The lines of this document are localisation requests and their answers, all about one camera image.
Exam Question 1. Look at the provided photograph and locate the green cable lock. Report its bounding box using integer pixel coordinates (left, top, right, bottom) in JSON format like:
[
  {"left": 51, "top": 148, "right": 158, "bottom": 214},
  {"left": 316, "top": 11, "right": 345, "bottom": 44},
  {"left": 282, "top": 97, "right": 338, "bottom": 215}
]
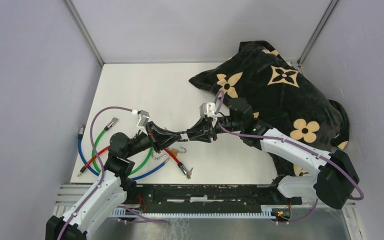
[{"left": 85, "top": 117, "right": 153, "bottom": 176}]

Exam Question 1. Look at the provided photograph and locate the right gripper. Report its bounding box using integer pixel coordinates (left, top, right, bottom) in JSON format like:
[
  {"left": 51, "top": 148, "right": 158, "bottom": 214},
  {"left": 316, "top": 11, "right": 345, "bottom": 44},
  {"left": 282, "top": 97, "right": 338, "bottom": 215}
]
[{"left": 188, "top": 116, "right": 242, "bottom": 144}]

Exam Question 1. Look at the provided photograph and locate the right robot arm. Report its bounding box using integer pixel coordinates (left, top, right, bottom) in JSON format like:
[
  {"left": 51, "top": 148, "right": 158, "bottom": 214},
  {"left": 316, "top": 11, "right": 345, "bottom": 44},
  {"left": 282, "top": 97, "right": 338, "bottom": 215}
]
[{"left": 186, "top": 98, "right": 365, "bottom": 210}]

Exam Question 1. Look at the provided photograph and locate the red cable lock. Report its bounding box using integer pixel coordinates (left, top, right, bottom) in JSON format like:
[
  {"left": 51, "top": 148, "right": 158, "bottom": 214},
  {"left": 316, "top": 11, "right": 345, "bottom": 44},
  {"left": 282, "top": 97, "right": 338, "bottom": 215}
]
[{"left": 77, "top": 145, "right": 193, "bottom": 180}]

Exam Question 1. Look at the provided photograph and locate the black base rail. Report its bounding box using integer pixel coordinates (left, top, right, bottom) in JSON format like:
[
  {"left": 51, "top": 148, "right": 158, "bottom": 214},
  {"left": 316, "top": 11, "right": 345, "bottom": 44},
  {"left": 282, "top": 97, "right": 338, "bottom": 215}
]
[{"left": 123, "top": 184, "right": 303, "bottom": 214}]

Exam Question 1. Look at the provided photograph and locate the black floral blanket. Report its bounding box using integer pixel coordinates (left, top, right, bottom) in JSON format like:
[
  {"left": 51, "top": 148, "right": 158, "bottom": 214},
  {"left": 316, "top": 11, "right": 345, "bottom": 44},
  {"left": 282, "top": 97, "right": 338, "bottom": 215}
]
[{"left": 188, "top": 40, "right": 351, "bottom": 176}]

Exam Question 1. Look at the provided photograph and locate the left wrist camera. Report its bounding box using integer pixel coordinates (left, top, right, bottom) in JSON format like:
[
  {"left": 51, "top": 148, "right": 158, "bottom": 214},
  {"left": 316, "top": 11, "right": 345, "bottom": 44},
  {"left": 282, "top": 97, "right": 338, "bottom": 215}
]
[{"left": 137, "top": 110, "right": 150, "bottom": 131}]

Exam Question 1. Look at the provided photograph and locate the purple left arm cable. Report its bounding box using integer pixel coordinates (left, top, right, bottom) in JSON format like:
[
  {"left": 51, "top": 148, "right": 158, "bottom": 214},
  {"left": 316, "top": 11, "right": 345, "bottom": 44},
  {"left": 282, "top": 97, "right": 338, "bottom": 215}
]
[{"left": 56, "top": 106, "right": 167, "bottom": 240}]

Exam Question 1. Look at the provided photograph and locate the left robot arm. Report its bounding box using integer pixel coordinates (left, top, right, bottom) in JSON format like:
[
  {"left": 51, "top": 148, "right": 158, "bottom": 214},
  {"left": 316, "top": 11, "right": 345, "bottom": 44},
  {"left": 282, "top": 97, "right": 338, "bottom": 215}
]
[{"left": 45, "top": 121, "right": 182, "bottom": 240}]

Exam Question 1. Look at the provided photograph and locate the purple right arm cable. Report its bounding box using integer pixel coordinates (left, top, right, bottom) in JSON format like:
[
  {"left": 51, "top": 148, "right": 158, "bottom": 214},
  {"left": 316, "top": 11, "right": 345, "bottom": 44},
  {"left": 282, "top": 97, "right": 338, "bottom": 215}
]
[{"left": 213, "top": 89, "right": 366, "bottom": 223}]

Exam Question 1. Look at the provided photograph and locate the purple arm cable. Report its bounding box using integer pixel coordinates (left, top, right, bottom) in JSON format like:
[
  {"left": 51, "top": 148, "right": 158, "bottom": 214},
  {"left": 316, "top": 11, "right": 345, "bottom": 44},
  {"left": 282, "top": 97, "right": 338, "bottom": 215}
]
[
  {"left": 56, "top": 106, "right": 167, "bottom": 240},
  {"left": 213, "top": 89, "right": 366, "bottom": 223}
]

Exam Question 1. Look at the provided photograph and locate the large brass padlock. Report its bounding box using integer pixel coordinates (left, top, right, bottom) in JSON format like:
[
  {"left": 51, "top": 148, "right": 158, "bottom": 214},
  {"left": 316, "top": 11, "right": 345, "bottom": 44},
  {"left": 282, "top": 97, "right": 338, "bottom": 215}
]
[{"left": 152, "top": 141, "right": 166, "bottom": 160}]

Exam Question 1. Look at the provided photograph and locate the small brass padlock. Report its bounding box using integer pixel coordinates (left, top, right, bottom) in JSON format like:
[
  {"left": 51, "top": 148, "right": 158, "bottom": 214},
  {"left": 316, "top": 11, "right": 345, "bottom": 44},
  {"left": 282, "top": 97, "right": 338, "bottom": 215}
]
[{"left": 169, "top": 146, "right": 187, "bottom": 156}]

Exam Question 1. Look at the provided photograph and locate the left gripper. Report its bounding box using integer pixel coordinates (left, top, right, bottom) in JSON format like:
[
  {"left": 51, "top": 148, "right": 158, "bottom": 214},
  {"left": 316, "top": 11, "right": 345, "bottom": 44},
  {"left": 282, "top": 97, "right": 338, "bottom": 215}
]
[{"left": 125, "top": 121, "right": 182, "bottom": 158}]

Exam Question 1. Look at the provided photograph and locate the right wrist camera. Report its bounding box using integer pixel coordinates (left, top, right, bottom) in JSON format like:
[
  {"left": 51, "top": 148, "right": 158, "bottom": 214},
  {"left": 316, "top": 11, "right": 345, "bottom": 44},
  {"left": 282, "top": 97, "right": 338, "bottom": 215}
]
[{"left": 199, "top": 102, "right": 217, "bottom": 119}]

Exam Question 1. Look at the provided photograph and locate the blue cable lock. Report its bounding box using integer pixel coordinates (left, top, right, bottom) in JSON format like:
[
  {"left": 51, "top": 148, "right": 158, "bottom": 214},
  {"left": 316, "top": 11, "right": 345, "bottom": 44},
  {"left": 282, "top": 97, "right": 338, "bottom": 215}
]
[{"left": 77, "top": 124, "right": 171, "bottom": 182}]

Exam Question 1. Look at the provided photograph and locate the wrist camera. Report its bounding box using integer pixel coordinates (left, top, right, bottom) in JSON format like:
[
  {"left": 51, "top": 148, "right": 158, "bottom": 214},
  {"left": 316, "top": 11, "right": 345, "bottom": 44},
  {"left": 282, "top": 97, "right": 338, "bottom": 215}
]
[
  {"left": 137, "top": 110, "right": 150, "bottom": 131},
  {"left": 199, "top": 102, "right": 217, "bottom": 119}
]

